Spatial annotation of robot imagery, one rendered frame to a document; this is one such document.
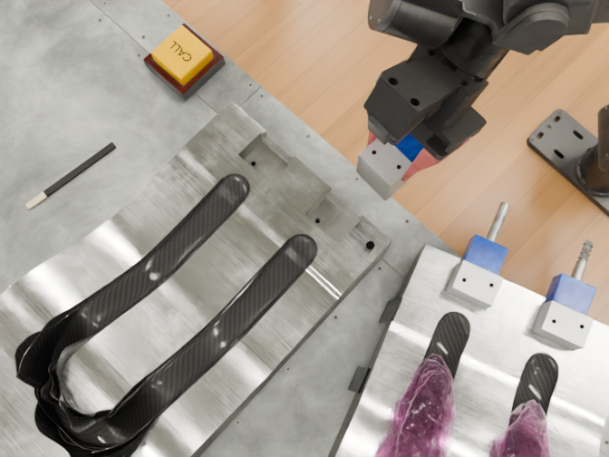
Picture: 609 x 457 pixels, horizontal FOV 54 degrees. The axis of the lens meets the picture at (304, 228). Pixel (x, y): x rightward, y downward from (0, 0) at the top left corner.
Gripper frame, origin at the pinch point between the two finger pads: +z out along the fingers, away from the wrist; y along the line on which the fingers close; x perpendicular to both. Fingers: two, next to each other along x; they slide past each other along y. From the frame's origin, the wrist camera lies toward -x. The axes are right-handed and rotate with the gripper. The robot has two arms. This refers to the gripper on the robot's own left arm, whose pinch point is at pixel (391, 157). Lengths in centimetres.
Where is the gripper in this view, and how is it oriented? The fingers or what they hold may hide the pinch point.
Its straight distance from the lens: 66.5
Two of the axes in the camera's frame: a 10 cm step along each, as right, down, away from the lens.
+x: 6.5, -4.5, 6.1
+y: 6.7, 7.1, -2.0
